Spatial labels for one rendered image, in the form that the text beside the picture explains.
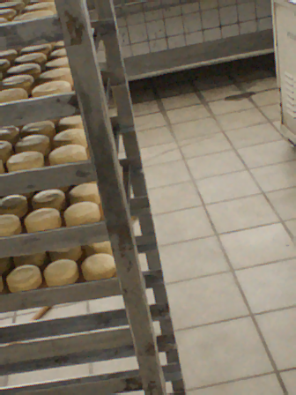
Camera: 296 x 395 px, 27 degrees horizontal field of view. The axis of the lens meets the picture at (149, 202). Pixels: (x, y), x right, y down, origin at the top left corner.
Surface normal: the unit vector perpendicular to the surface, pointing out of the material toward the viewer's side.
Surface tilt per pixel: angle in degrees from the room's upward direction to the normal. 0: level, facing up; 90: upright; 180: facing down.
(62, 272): 0
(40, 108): 90
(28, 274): 0
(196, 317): 0
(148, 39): 90
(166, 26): 90
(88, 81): 90
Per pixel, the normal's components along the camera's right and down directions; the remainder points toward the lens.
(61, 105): 0.02, 0.46
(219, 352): -0.17, -0.87
